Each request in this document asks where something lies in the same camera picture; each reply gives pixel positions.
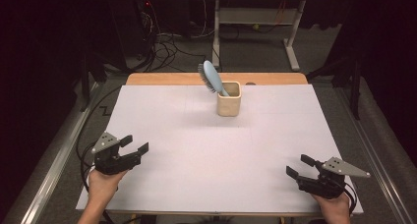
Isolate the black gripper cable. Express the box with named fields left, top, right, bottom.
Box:
left=75, top=84, right=123, bottom=224
left=343, top=182, right=359, bottom=216

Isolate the light blue hairbrush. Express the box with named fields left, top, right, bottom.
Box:
left=197, top=60, right=230, bottom=97

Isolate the white metal desk frame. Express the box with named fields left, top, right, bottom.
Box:
left=210, top=0, right=308, bottom=72

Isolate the person's right hand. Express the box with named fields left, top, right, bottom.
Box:
left=310, top=192, right=352, bottom=224

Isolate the dark equipment box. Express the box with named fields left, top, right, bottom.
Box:
left=109, top=0, right=155, bottom=60

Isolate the black metal stand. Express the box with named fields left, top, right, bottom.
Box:
left=306, top=50, right=366, bottom=121
left=79, top=52, right=108, bottom=113

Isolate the person's left hand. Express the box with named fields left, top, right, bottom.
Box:
left=88, top=168, right=129, bottom=212

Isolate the black floor cable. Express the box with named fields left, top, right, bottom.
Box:
left=219, top=22, right=283, bottom=35

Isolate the orange cable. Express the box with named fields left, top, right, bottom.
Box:
left=274, top=0, right=287, bottom=26

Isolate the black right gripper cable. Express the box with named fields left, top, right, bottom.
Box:
left=343, top=182, right=359, bottom=216

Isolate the aluminium floor rail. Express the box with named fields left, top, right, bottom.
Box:
left=19, top=82, right=101, bottom=224
left=333, top=85, right=417, bottom=224

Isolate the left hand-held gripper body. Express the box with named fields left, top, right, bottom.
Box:
left=90, top=131, right=143, bottom=176

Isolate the beige square cup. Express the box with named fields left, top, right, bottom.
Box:
left=216, top=81, right=243, bottom=118

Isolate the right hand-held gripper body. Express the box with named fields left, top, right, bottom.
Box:
left=296, top=156, right=372, bottom=199

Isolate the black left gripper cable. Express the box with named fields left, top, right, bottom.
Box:
left=75, top=84, right=123, bottom=224

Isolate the tangle of black cables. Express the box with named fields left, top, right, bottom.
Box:
left=139, top=1, right=209, bottom=73

